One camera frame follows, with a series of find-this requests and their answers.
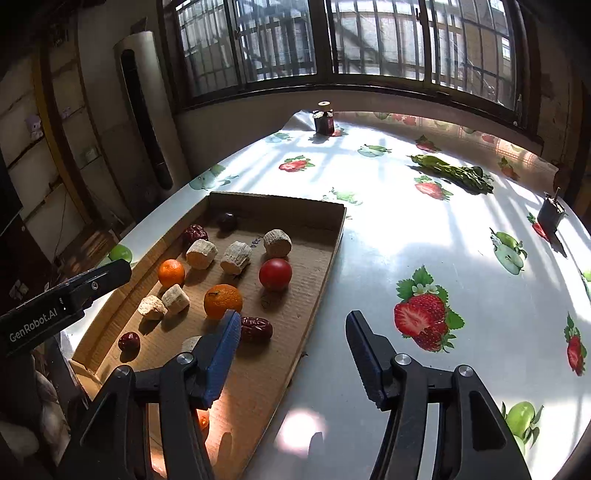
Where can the black screen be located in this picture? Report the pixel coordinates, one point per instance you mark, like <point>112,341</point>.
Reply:
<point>8,194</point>

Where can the red cherry tomato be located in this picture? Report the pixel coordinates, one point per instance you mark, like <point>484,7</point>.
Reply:
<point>275,274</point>

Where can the barred window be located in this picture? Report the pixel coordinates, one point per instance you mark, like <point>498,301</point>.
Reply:
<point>369,41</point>

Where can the shallow cardboard box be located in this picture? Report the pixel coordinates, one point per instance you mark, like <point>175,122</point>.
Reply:
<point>286,350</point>

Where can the green leafy vegetable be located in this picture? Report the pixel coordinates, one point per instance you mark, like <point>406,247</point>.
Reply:
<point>455,173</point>

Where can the dark table clamp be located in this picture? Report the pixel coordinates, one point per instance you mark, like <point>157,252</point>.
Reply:
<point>549,217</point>

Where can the pale fuzzy clothing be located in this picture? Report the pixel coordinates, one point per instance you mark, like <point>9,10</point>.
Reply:
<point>51,415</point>

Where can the orange tangerine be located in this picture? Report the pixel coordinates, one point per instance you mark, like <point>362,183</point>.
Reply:
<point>171,273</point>
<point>223,301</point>
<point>203,420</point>

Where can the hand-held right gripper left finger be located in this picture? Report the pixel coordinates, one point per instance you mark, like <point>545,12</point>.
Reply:
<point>224,355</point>

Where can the dark purple plum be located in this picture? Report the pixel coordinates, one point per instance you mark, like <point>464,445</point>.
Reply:
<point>227,221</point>

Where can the small dark jar with lid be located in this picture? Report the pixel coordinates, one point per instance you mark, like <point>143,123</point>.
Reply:
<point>324,121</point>

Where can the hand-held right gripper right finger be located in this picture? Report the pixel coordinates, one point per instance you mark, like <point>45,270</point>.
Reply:
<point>364,355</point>

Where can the white standing air conditioner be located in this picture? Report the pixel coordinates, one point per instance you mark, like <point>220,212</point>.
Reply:
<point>157,92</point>

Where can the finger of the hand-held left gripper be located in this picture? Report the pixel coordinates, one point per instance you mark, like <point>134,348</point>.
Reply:
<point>99,281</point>

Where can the purple plush toy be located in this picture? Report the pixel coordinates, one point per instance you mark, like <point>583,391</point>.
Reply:
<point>33,128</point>

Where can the large red date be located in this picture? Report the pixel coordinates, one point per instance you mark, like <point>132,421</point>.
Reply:
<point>256,328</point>

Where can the wooden wall shelf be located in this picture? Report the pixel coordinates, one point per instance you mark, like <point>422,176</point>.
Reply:
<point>64,152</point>

